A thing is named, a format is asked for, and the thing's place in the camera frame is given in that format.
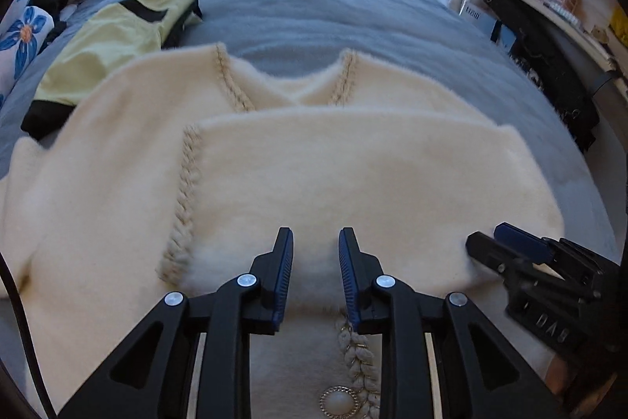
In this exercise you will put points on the white cardboard box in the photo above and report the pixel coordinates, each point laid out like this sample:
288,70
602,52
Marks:
478,19

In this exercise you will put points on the black white patterned cloth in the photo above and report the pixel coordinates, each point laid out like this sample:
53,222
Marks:
527,68

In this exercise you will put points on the wooden desk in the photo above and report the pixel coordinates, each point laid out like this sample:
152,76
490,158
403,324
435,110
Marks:
588,41

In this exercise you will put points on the cream fuzzy knit cardigan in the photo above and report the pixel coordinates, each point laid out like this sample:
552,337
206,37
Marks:
343,168

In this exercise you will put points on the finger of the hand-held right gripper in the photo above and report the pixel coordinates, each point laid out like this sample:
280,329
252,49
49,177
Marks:
522,242
490,252

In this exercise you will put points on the person's right forearm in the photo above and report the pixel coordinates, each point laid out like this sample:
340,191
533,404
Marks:
559,375

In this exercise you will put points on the yellow cloth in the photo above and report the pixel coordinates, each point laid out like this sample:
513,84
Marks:
619,26

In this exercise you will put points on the blue bed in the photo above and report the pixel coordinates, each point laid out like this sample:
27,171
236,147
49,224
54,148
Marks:
319,11

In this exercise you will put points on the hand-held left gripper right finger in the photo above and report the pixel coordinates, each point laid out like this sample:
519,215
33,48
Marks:
348,271

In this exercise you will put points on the yellow-green garment black trim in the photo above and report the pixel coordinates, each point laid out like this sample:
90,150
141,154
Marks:
117,41

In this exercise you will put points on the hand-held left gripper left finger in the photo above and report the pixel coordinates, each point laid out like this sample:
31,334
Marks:
284,271

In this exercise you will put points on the blue floral white quilt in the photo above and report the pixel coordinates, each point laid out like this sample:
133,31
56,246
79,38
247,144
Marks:
22,36

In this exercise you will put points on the black bag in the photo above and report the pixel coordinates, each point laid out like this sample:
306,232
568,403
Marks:
554,60

